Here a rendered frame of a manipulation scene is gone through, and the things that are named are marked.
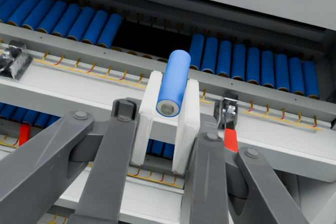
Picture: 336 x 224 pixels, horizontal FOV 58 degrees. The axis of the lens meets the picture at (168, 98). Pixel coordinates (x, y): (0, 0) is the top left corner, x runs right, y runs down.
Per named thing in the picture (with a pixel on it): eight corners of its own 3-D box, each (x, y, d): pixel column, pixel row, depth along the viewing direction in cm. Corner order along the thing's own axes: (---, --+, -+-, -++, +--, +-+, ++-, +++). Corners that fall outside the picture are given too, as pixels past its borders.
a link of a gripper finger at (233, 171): (195, 158, 13) (264, 174, 13) (195, 110, 18) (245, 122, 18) (187, 186, 13) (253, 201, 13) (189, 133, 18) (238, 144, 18)
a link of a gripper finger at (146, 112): (142, 167, 15) (127, 164, 15) (154, 111, 22) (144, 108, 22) (154, 115, 14) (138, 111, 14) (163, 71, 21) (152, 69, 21)
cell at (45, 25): (68, 12, 45) (49, 40, 41) (56, 9, 45) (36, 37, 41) (67, 1, 43) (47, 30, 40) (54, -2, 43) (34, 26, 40)
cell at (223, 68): (229, 51, 45) (226, 83, 41) (217, 48, 45) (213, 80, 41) (233, 42, 43) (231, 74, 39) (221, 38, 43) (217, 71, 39)
